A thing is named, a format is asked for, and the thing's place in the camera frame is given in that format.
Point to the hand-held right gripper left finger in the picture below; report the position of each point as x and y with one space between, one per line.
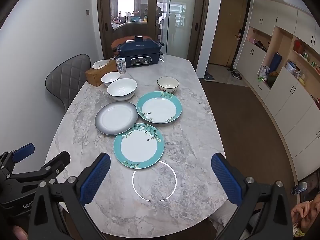
95 180

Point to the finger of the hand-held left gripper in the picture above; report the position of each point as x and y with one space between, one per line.
23 151
57 161

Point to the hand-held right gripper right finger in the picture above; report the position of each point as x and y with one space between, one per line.
226 180

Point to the teal floral rim plate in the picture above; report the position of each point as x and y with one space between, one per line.
138 146
159 107

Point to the grey rim white plate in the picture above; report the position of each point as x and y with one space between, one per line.
116 117

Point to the large white bowl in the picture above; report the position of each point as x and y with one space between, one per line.
122 89

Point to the small white bowl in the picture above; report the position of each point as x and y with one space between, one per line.
110 77

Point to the person's left hand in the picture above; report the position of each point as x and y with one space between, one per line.
20 233

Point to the grey quilted chair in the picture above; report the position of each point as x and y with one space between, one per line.
68 77

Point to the wooden tissue box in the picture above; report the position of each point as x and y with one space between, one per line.
96 77

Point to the dark shoe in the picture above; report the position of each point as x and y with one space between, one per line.
209 77
236 74

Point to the white tissue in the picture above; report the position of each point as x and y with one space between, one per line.
100 64

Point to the red floral bowl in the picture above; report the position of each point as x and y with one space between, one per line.
168 85

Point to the small milk carton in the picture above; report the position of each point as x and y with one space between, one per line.
121 65

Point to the blue bag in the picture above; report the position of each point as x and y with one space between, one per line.
275 62

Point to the orange chair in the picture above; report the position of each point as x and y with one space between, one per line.
117 43

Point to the dark blue electric grill pot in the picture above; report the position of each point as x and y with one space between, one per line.
140 52

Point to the brown entry door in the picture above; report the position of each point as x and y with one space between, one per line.
225 30

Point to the glass sliding door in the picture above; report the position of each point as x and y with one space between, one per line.
135 10

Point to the white wall cabinets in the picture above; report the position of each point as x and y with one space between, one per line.
282 100

